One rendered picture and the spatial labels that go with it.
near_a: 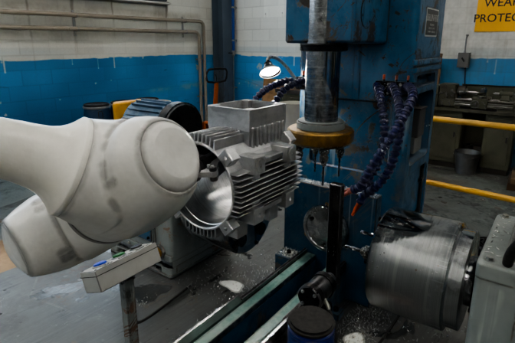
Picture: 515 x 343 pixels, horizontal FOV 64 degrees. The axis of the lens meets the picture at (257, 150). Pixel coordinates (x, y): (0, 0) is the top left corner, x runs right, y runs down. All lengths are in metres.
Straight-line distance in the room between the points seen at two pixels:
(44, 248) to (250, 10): 7.63
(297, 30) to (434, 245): 0.61
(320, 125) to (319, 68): 0.14
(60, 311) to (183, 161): 1.06
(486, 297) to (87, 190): 0.76
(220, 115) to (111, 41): 6.31
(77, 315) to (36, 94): 5.36
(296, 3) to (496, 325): 0.83
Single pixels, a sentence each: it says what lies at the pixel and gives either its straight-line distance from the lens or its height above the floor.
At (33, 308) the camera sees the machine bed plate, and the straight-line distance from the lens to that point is 1.46.
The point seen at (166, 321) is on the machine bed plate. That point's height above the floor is 0.80.
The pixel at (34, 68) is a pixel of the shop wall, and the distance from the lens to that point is 6.52.
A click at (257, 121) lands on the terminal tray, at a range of 0.75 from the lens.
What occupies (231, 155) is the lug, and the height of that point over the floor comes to 1.38.
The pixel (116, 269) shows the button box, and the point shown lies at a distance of 1.02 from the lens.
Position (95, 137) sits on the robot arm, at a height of 1.47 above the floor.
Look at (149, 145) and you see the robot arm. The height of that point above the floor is 1.47.
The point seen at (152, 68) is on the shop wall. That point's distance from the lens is 7.45.
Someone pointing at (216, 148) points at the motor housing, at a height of 1.39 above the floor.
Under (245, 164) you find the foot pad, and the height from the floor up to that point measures 1.36.
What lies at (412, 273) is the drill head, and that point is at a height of 1.08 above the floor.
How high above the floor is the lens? 1.56
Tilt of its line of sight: 15 degrees down
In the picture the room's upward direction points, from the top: straight up
